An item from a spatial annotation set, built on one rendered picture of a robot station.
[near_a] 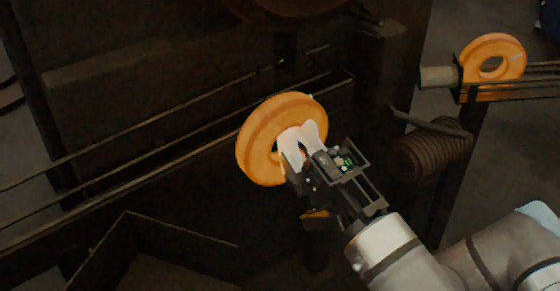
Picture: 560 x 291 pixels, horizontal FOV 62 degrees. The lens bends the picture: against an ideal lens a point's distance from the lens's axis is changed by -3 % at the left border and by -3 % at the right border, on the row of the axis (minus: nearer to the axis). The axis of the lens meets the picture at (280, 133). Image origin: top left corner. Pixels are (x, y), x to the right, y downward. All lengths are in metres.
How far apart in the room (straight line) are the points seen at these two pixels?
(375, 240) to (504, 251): 0.18
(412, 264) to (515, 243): 0.16
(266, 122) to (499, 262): 0.37
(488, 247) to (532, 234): 0.06
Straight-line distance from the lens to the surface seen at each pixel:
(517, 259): 0.70
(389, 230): 0.62
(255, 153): 0.71
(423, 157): 1.23
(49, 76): 0.90
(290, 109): 0.70
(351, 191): 0.65
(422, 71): 1.20
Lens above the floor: 1.32
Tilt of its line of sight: 41 degrees down
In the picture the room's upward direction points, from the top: straight up
